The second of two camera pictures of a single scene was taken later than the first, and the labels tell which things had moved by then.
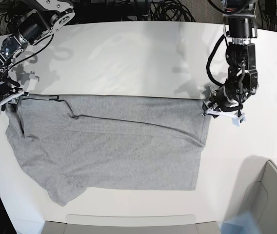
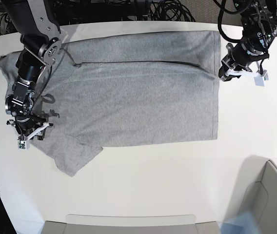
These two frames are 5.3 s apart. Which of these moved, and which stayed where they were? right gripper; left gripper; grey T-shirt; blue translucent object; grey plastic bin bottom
Moved: right gripper; grey T-shirt; left gripper
Stayed: blue translucent object; grey plastic bin bottom
